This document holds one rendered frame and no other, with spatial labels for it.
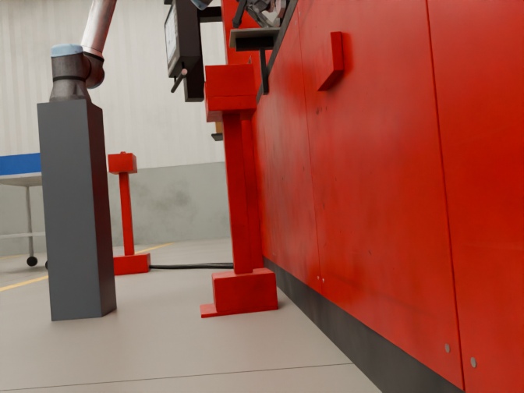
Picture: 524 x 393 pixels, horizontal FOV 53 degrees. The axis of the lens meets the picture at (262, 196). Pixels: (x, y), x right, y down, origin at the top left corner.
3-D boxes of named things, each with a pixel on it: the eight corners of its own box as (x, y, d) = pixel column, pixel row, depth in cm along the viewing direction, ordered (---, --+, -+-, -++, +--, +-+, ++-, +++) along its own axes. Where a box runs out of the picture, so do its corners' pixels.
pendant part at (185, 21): (168, 78, 339) (163, 23, 340) (186, 78, 343) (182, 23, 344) (179, 56, 296) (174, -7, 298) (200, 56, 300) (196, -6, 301)
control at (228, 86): (206, 122, 191) (202, 73, 191) (249, 120, 193) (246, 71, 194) (208, 111, 171) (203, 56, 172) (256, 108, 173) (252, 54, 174)
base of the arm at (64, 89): (41, 103, 189) (40, 76, 190) (58, 111, 204) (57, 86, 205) (83, 100, 189) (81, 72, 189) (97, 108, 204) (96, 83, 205)
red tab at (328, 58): (316, 91, 108) (313, 57, 108) (326, 90, 108) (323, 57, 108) (333, 70, 93) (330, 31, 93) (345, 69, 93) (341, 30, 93)
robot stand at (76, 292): (51, 321, 185) (36, 103, 188) (70, 312, 203) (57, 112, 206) (101, 317, 185) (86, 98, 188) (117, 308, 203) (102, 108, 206)
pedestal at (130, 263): (115, 273, 365) (106, 154, 368) (151, 269, 367) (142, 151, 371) (109, 276, 345) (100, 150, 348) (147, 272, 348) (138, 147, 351)
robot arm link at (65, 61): (45, 77, 192) (43, 40, 192) (64, 86, 205) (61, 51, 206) (76, 73, 190) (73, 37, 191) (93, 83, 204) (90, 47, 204)
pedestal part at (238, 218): (233, 272, 182) (221, 118, 184) (250, 270, 183) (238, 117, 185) (235, 274, 176) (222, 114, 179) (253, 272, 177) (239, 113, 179)
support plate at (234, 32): (228, 47, 212) (228, 45, 212) (293, 44, 214) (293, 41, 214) (230, 31, 194) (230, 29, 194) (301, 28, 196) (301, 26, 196)
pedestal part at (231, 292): (200, 308, 187) (196, 274, 188) (269, 300, 191) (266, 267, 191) (200, 318, 167) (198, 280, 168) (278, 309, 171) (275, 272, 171)
